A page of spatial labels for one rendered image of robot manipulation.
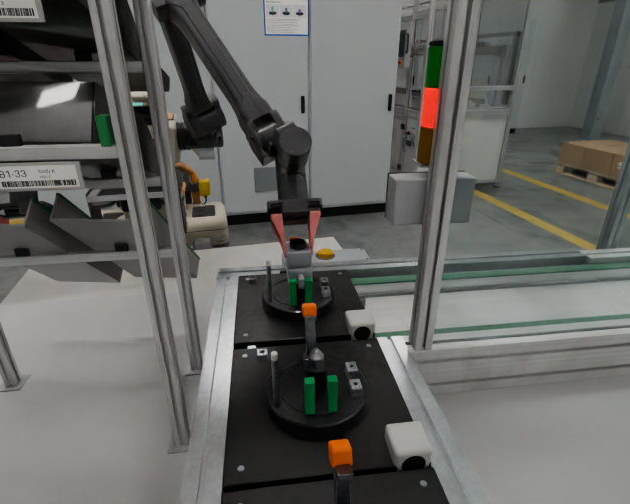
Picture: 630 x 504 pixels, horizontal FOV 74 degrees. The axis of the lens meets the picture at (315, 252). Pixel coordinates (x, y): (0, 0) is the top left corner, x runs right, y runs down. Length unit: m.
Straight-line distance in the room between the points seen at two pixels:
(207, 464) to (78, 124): 0.42
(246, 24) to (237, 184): 1.26
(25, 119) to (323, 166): 3.42
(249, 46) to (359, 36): 0.92
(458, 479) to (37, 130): 0.63
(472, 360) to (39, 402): 0.74
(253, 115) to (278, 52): 2.88
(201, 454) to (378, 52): 3.65
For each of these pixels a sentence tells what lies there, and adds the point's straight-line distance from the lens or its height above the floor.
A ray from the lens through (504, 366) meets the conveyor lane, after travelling 0.82.
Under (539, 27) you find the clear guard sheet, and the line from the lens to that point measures 0.64.
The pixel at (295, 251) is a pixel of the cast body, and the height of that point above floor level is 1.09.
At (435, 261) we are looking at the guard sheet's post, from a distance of 0.65.
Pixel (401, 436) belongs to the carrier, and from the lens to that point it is 0.55.
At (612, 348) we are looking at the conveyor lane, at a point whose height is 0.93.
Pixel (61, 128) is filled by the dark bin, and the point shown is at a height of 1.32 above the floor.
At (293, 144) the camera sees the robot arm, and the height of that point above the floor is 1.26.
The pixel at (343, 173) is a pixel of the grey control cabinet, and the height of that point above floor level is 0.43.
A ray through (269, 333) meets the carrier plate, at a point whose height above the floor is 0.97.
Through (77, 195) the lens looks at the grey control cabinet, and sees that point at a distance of 3.95.
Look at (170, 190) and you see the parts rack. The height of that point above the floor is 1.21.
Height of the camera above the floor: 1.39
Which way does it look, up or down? 25 degrees down
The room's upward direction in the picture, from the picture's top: straight up
